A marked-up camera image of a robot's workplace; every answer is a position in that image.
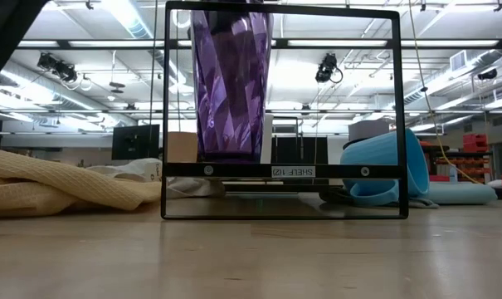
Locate black ceiling-mounted camera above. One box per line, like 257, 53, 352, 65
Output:
476, 67, 499, 81
314, 52, 344, 85
37, 51, 79, 83

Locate yellow waffle-weave cloth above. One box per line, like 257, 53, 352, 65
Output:
0, 145, 163, 220

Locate purple faceted plastic tumbler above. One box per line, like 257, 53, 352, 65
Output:
190, 0, 275, 164

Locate white crumpled cloth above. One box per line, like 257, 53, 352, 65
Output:
86, 157, 227, 199

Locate blue plastic mug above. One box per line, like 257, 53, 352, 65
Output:
339, 127, 431, 208

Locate white ceiling air vent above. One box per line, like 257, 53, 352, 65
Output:
449, 49, 469, 72

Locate black metal shelf frame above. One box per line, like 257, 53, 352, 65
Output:
160, 0, 410, 220

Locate yellow hanging cable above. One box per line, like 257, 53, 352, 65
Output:
407, 0, 482, 185

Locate peach orange plastic cup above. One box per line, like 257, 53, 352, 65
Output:
166, 131, 200, 164

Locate shelving with red bins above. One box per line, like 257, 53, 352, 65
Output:
435, 155, 493, 184

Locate black computer monitor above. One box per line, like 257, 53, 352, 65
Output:
270, 135, 329, 165
111, 124, 161, 161

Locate grey folded cloth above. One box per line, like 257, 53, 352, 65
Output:
319, 189, 441, 209

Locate stacked red storage bins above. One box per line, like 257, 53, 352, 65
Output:
461, 132, 490, 153

